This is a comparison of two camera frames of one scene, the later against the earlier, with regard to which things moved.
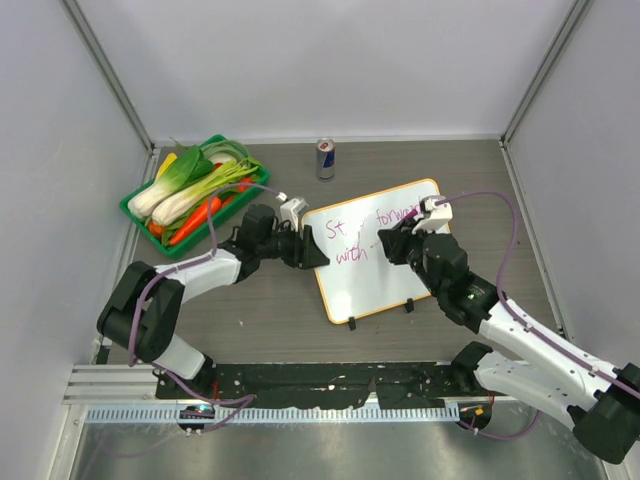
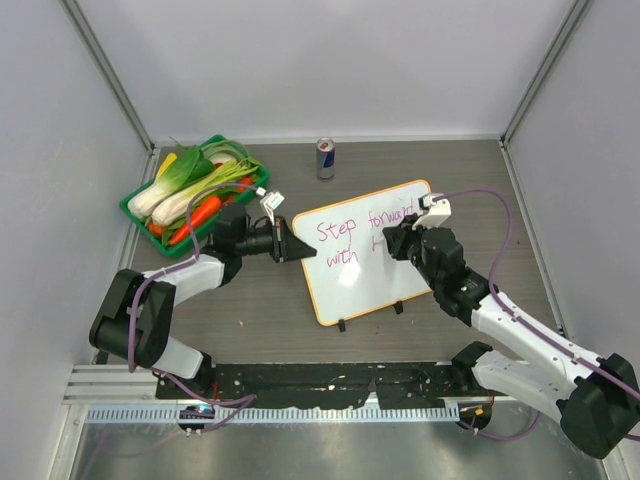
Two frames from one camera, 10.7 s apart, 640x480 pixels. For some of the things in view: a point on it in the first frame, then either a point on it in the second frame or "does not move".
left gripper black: x=305 y=253 → x=285 y=245
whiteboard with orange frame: x=359 y=278 does not move
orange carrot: x=197 y=219 does not move
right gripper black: x=396 y=240 does not move
